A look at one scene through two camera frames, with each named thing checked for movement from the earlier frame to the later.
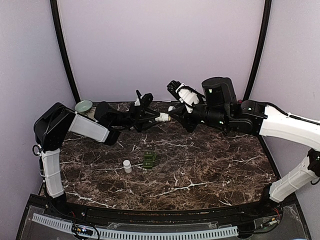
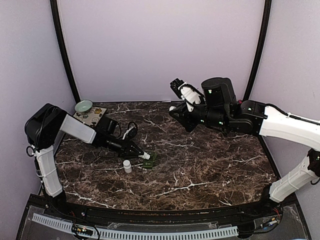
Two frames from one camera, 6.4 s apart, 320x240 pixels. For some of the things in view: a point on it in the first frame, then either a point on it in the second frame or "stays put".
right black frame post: x=262 y=47 stays put
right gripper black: x=184 y=118 stays put
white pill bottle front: x=127 y=166 stays put
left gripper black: x=138 y=115 → x=126 y=148
